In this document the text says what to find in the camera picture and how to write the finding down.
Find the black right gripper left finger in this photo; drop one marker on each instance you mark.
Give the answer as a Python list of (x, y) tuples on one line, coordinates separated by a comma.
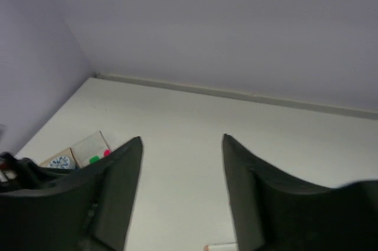
[(88, 209)]

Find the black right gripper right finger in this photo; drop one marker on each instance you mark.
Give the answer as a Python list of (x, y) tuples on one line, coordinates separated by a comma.
[(273, 210)]

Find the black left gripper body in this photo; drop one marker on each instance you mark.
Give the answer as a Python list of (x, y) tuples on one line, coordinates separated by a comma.
[(26, 174)]

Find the blue paint jar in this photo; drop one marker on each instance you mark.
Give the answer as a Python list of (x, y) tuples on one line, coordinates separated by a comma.
[(62, 162)]

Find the green tip black highlighter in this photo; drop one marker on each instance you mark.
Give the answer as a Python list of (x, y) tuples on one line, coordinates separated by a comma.
[(93, 159)]

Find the pink tip black highlighter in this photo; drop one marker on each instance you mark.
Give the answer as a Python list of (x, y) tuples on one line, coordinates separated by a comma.
[(106, 152)]

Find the peach capped white marker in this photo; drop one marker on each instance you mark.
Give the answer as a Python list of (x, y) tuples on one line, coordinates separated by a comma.
[(221, 247)]

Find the clear plastic container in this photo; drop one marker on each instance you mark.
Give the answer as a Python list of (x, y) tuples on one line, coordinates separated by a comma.
[(93, 145)]

